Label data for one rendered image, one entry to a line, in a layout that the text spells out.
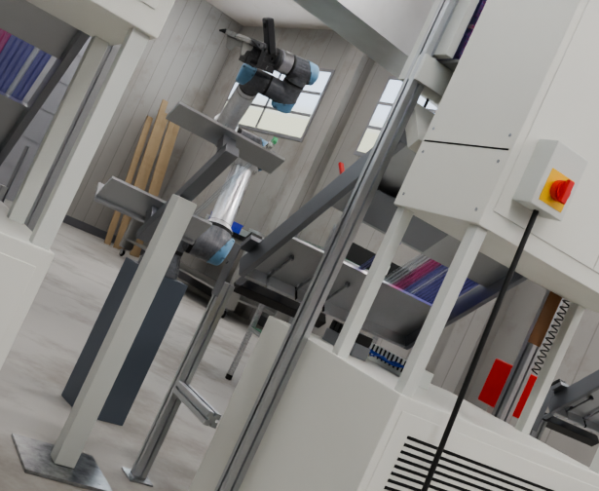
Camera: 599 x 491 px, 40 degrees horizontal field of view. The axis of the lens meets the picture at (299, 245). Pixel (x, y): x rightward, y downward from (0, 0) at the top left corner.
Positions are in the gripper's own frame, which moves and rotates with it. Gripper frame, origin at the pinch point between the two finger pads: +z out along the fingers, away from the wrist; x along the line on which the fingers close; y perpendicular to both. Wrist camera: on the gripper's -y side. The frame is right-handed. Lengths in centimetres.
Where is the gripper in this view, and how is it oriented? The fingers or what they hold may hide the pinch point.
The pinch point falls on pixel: (227, 30)
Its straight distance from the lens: 272.9
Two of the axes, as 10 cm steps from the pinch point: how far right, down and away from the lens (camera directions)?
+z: -8.2, -2.5, -5.1
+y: -3.9, 9.0, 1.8
